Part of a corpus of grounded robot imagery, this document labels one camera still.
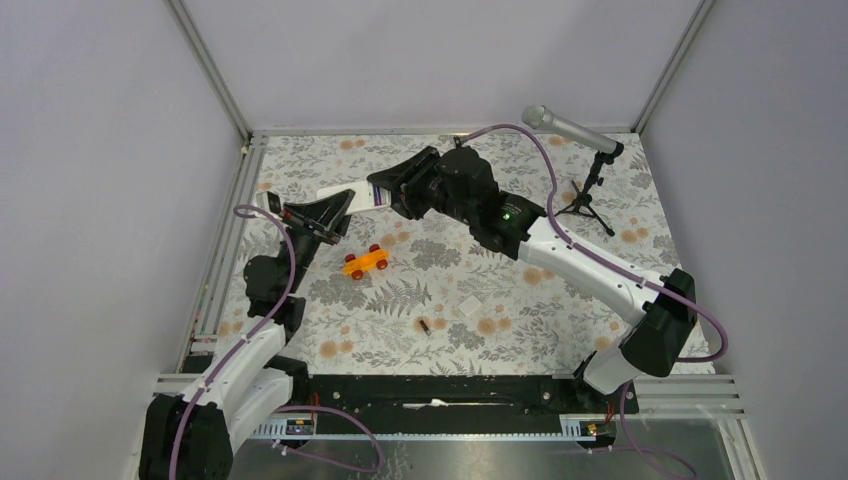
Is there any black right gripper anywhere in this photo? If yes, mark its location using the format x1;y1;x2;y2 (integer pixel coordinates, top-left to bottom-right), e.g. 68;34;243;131
367;146;476;226

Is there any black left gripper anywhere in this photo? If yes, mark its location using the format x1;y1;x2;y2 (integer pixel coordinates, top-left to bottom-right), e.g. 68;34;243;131
278;189;358;294

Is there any white remote control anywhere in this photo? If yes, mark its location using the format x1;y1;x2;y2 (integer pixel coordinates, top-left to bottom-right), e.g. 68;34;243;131
316;180;392;214

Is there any white battery cover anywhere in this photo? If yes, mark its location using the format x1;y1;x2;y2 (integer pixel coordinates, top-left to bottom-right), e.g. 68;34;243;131
457;295;482;317

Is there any black battery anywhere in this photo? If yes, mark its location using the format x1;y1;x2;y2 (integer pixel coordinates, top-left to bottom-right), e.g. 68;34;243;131
418;319;431;336

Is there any purple battery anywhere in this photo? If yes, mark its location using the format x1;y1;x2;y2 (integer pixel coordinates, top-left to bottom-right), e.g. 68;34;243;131
373;185;384;206

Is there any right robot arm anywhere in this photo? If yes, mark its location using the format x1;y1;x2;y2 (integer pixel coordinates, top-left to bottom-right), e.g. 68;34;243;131
367;147;695;412

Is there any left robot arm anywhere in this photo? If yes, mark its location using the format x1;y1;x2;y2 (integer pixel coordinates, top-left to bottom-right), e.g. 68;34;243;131
137;189;356;479

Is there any orange toy car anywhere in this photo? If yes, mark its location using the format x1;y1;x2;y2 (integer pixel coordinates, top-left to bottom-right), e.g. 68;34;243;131
342;244;389;280

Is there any floral patterned table mat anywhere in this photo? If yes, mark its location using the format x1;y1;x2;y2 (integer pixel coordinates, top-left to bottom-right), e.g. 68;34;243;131
215;131;681;375

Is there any silver microphone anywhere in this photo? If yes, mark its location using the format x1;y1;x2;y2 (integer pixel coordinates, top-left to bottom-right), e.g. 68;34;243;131
522;105;624;158

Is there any black microphone tripod stand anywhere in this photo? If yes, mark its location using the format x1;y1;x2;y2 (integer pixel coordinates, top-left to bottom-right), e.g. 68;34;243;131
556;151;615;237

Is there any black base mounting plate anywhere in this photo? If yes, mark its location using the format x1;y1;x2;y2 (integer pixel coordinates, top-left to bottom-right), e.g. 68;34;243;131
246;374;641;437

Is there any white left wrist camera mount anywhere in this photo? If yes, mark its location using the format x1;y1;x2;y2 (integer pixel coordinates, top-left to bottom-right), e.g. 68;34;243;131
255;191;284;215

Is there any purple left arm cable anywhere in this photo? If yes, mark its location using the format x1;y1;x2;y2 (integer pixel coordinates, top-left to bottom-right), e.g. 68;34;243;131
168;204;298;480

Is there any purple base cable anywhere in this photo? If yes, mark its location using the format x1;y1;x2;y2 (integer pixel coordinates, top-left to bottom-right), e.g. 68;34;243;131
271;405;388;475

